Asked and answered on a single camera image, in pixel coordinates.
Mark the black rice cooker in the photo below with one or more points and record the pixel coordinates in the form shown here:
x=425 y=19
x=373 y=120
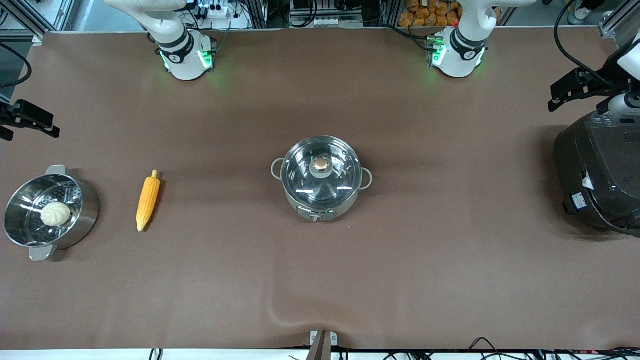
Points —
x=600 y=170

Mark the aluminium frame profile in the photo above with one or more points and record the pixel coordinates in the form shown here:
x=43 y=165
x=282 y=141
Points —
x=30 y=20
x=617 y=20

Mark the yellow corn cob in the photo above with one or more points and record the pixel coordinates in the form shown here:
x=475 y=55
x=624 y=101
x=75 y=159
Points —
x=148 y=200

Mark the bag of orange buns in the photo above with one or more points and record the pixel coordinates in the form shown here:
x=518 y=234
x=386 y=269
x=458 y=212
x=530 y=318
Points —
x=430 y=12

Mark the brown table mat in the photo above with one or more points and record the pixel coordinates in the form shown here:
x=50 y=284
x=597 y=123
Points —
x=320 y=280

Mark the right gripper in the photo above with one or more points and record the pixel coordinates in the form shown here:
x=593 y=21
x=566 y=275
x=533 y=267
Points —
x=10 y=114

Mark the metal table clamp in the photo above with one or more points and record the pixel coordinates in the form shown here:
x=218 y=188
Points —
x=323 y=342

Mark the white power strip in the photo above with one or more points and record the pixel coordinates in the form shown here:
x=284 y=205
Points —
x=215 y=11

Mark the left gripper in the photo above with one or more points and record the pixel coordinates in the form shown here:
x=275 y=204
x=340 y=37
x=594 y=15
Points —
x=596 y=86

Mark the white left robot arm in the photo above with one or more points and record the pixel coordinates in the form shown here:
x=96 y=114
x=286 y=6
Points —
x=457 y=50

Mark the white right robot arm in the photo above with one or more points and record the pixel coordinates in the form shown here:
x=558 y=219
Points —
x=182 y=47

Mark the white steamed bun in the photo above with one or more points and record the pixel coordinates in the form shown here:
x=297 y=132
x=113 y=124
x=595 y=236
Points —
x=55 y=214

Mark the stainless steel steamer pot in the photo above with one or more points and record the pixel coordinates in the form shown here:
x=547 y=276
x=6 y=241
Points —
x=85 y=215

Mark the grey electric cooking pot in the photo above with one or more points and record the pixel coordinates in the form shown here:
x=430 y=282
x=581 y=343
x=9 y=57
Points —
x=320 y=200

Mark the glass lid with copper knob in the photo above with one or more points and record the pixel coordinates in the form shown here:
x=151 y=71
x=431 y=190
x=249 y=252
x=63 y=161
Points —
x=321 y=167

